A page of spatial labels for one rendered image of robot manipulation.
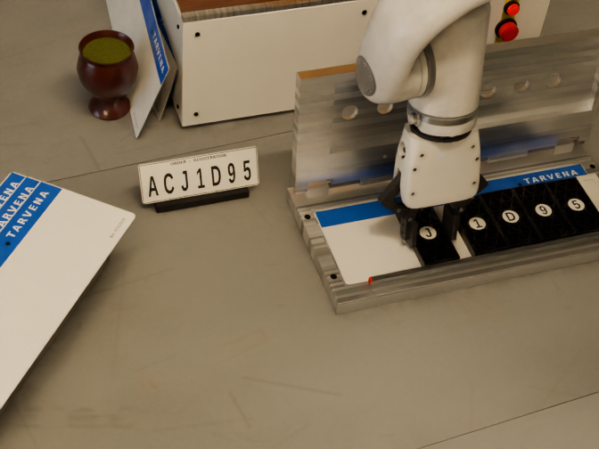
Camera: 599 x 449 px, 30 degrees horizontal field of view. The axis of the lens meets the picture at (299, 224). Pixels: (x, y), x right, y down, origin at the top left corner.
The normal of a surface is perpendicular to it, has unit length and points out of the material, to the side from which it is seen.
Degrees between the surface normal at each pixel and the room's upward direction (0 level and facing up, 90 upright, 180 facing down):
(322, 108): 83
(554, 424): 0
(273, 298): 0
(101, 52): 0
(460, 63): 78
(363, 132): 83
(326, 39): 90
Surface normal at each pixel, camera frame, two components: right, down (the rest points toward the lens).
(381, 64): -0.69, 0.48
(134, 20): -0.87, -0.13
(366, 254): 0.08, -0.68
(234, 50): 0.31, 0.72
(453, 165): 0.32, 0.56
